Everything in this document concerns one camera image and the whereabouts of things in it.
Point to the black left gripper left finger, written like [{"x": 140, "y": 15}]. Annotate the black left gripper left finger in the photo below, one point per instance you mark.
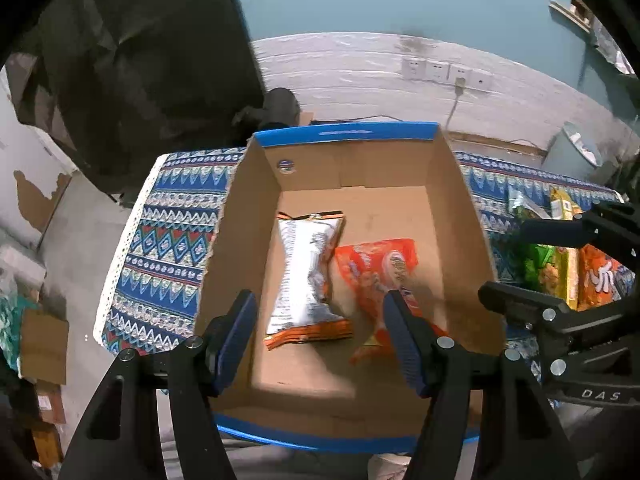
[{"x": 118, "y": 436}]

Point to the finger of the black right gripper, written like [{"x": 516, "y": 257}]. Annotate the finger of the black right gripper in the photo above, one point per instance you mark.
[
  {"x": 520, "y": 306},
  {"x": 559, "y": 233}
]

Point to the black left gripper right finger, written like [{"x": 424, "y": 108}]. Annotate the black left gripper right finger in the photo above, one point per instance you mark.
[{"x": 520, "y": 437}]

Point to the yellow snack bag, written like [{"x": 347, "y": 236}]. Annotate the yellow snack bag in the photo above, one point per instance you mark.
[{"x": 563, "y": 208}]

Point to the green snack bag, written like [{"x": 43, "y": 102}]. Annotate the green snack bag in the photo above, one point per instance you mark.
[{"x": 535, "y": 263}]

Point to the orange chip bag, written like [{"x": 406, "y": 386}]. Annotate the orange chip bag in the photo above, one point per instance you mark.
[{"x": 602, "y": 279}]

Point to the red snack bag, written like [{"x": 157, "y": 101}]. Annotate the red snack bag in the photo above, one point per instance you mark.
[{"x": 372, "y": 270}]

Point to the white orange-trimmed snack bag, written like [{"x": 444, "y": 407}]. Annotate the white orange-trimmed snack bag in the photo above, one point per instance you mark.
[{"x": 302, "y": 312}]

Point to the pale blue trash bin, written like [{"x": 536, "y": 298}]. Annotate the pale blue trash bin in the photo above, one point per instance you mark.
[{"x": 572, "y": 153}]

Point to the blue patterned tablecloth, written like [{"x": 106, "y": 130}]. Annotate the blue patterned tablecloth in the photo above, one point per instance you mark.
[{"x": 150, "y": 296}]

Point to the dark hanging curtain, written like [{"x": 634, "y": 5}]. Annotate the dark hanging curtain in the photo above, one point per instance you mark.
[{"x": 117, "y": 83}]

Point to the white wall socket strip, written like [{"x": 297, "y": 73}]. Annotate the white wall socket strip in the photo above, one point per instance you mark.
[{"x": 438, "y": 72}]

